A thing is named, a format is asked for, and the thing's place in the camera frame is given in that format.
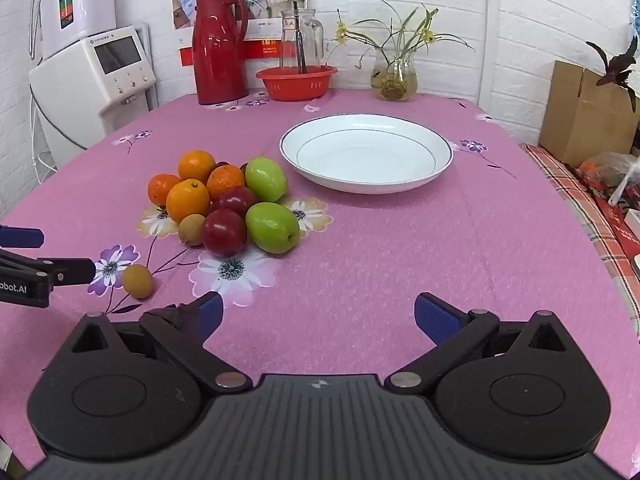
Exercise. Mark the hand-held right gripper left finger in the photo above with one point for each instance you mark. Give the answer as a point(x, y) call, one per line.
point(212, 311)

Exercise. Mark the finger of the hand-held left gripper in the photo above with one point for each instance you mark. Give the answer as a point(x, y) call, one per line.
point(20, 237)
point(70, 271)

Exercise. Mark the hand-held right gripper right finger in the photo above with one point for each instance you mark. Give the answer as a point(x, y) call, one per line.
point(437, 317)

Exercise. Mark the brown kiwi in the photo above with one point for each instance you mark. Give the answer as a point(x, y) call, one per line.
point(191, 230)
point(137, 281)

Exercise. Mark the green jujube fruit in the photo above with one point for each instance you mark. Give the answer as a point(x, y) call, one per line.
point(266, 178)
point(272, 227)

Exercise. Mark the red apple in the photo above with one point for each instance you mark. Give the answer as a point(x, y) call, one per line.
point(237, 200)

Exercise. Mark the dimpled orange mandarin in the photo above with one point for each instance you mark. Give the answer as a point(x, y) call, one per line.
point(226, 181)

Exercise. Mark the white plate with dark rim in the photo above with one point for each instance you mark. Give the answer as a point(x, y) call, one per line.
point(367, 152)

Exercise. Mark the pink floral tablecloth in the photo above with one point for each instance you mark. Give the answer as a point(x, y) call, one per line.
point(375, 260)

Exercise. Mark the white appliance with screen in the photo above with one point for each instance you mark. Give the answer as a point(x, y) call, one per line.
point(90, 95)

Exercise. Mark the plaid cloth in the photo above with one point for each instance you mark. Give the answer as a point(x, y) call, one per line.
point(575, 195)

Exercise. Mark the clear plastic bag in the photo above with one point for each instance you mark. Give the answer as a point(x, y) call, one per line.
point(607, 170)

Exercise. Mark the red plastic basket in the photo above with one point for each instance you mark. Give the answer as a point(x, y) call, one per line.
point(295, 85)

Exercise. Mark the glass vase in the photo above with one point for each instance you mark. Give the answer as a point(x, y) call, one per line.
point(395, 80)

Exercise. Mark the cardboard box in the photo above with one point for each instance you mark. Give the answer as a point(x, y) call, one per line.
point(575, 110)

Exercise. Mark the red thermos jug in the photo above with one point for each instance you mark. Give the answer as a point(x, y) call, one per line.
point(217, 55)

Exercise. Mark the green plant with yellow flowers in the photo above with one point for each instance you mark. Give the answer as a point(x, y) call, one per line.
point(400, 35)

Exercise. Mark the glass pitcher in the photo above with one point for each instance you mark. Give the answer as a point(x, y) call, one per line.
point(301, 40)

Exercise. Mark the black stirring stick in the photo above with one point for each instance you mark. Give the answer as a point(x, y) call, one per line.
point(299, 35)

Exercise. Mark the purple leaf plant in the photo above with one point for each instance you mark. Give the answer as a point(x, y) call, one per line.
point(620, 67)

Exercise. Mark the white wall water purifier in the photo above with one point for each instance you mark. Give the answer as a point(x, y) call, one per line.
point(75, 0)

